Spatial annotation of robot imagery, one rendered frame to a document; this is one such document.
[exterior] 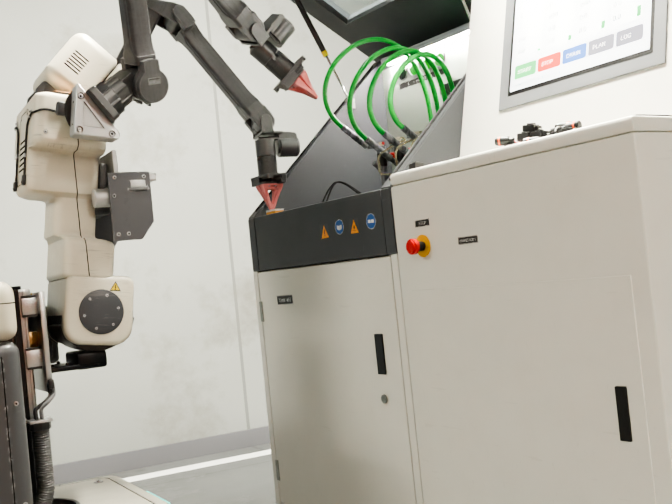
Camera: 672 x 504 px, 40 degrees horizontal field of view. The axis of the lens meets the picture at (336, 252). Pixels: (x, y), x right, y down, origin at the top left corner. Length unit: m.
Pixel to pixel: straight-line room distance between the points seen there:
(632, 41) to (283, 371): 1.32
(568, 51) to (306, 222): 0.83
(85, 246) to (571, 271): 1.09
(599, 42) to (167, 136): 2.62
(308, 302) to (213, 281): 1.84
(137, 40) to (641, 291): 1.20
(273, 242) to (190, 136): 1.79
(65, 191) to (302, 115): 2.54
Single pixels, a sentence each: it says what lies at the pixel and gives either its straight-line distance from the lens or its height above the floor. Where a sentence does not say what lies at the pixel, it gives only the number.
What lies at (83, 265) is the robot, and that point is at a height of 0.84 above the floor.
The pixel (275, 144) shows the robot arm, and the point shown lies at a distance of 2.71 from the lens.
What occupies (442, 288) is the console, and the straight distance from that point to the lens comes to 2.07.
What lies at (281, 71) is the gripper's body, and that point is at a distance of 2.36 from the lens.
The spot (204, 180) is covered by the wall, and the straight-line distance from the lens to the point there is 4.36.
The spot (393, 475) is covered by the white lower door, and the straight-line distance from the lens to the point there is 2.32.
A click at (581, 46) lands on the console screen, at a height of 1.20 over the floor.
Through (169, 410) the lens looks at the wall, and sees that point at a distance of 4.27.
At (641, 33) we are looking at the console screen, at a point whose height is 1.18.
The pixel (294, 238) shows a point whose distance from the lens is 2.55.
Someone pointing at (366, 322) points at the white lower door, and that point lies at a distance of 2.31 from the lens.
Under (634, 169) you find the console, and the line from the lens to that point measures 1.70.
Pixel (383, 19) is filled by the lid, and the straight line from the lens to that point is 2.95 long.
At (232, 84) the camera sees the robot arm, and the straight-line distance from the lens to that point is 2.69.
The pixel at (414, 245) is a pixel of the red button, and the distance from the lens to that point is 2.07.
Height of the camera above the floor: 0.75
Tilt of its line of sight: 2 degrees up
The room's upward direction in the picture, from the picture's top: 6 degrees counter-clockwise
